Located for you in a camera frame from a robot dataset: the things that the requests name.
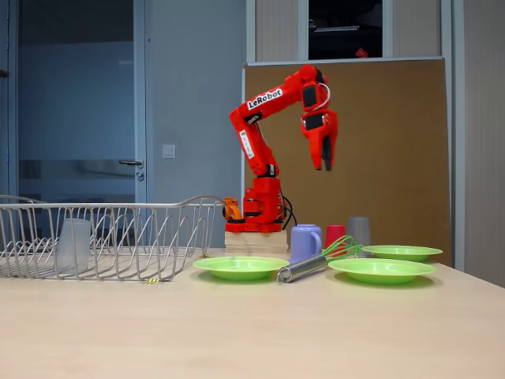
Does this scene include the red plastic cup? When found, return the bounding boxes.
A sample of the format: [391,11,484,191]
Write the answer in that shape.
[324,224,347,257]

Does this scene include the translucent grey plastic cup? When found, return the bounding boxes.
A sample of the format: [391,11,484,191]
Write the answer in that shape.
[54,218,92,276]
[346,216,372,257]

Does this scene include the purple plastic mug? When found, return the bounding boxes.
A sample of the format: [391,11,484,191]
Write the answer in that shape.
[290,223,324,264]

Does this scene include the green whisk with metal handle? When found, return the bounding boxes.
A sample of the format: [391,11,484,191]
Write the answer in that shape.
[275,235,364,284]

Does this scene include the green plastic plate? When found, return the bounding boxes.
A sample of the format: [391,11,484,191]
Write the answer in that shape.
[192,256,290,282]
[327,257,438,285]
[361,245,443,263]

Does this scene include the brown cork board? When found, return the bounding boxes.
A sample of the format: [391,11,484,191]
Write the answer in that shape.
[241,58,453,266]

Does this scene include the orange table clamp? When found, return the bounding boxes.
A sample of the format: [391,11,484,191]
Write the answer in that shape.
[221,196,244,221]

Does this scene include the wooden base block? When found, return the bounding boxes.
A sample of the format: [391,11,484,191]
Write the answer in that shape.
[224,231,289,253]

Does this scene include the grey glass door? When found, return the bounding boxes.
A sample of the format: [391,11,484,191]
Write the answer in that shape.
[7,0,149,206]

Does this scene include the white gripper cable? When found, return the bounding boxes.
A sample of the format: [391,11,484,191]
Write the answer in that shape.
[317,81,331,111]

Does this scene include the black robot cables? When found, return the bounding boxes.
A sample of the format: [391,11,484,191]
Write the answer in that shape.
[278,189,299,238]

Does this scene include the metal wire dish rack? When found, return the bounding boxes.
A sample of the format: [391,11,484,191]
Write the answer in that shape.
[0,194,226,282]

